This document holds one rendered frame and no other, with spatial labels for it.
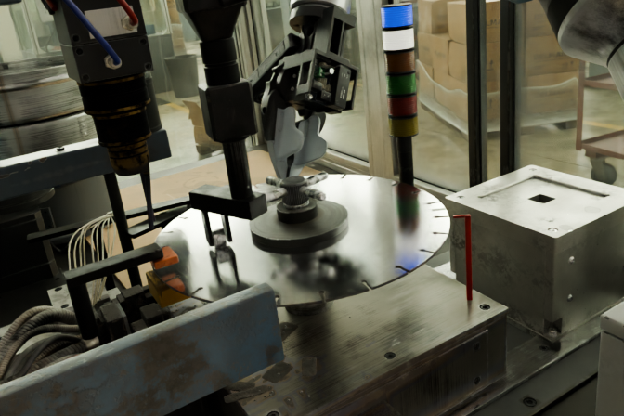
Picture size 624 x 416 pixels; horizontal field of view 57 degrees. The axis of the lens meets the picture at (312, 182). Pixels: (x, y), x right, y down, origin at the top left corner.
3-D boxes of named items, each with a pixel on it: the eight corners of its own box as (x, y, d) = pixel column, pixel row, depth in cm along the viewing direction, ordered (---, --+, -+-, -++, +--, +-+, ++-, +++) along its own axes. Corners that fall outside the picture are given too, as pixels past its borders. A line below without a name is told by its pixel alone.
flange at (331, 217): (279, 202, 72) (276, 184, 71) (362, 209, 67) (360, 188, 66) (231, 241, 62) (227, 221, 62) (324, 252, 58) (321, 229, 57)
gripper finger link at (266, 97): (262, 136, 68) (275, 66, 69) (255, 137, 69) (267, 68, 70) (293, 146, 71) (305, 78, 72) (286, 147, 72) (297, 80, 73)
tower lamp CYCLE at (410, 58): (402, 67, 88) (400, 46, 87) (422, 69, 84) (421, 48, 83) (378, 72, 86) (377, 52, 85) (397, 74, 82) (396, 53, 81)
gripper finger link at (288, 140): (287, 179, 65) (300, 100, 66) (258, 179, 69) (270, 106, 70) (308, 185, 67) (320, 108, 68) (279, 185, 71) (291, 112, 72)
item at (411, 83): (403, 87, 89) (402, 68, 88) (422, 91, 85) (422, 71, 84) (380, 93, 87) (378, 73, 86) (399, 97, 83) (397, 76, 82)
